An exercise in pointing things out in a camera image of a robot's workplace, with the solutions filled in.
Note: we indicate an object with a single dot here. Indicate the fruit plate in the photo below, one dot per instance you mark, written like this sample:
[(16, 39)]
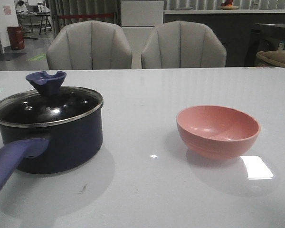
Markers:
[(228, 5)]

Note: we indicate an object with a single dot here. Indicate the grey kitchen counter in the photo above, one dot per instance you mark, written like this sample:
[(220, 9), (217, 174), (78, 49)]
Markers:
[(232, 27)]

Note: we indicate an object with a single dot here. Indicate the right beige chair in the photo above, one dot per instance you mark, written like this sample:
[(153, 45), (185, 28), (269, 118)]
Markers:
[(182, 44)]

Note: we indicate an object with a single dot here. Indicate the pink bowl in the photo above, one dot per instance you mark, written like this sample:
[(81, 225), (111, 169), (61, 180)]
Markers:
[(217, 132)]

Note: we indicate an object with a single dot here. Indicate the red barrier belt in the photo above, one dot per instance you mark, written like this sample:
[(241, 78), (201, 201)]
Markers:
[(87, 16)]

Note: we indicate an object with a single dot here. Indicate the black appliance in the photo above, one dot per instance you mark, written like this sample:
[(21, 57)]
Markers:
[(264, 37)]

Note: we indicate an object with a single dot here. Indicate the dark blue saucepan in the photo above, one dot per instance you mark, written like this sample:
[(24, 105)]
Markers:
[(51, 149)]

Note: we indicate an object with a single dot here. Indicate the beige chair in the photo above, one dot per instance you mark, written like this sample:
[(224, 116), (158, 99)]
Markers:
[(89, 45), (182, 44)]

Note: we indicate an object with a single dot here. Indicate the left beige chair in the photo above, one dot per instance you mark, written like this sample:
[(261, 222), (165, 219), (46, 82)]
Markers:
[(89, 45)]

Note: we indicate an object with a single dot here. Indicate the glass lid with blue knob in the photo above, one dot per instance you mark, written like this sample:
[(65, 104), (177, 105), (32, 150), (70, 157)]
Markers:
[(49, 103)]

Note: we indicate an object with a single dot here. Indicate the white cabinet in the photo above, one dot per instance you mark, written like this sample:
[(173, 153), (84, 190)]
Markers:
[(138, 17)]

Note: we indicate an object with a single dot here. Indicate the tan cushion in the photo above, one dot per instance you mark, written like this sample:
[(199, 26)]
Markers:
[(274, 58)]

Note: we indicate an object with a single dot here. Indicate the red trash bin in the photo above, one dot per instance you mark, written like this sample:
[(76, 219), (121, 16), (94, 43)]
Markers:
[(15, 37)]

